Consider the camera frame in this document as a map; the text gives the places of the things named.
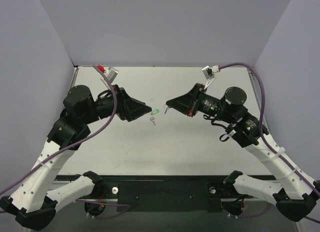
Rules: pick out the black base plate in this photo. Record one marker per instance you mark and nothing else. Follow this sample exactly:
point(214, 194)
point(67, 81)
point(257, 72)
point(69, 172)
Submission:
point(157, 193)

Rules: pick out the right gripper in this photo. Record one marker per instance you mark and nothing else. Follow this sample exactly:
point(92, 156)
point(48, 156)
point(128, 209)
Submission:
point(194, 100)

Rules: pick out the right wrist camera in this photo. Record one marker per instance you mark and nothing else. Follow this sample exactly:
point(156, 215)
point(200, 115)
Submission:
point(210, 74)

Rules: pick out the silver key on table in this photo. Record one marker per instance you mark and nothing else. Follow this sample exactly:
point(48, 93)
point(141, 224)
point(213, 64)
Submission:
point(152, 119)

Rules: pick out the green key tag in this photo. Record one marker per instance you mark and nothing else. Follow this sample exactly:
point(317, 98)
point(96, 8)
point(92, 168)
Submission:
point(155, 112)

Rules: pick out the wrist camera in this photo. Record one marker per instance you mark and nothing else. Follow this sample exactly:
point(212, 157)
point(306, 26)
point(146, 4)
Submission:
point(210, 74)
point(110, 73)

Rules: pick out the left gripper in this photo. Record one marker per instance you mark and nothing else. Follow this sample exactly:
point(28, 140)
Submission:
point(121, 103)

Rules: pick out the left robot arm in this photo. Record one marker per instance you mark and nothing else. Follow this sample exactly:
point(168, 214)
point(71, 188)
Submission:
point(33, 204)

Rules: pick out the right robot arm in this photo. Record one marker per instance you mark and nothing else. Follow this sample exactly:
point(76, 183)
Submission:
point(294, 194)

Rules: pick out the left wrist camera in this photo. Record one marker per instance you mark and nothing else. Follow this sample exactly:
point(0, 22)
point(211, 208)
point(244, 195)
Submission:
point(110, 73)

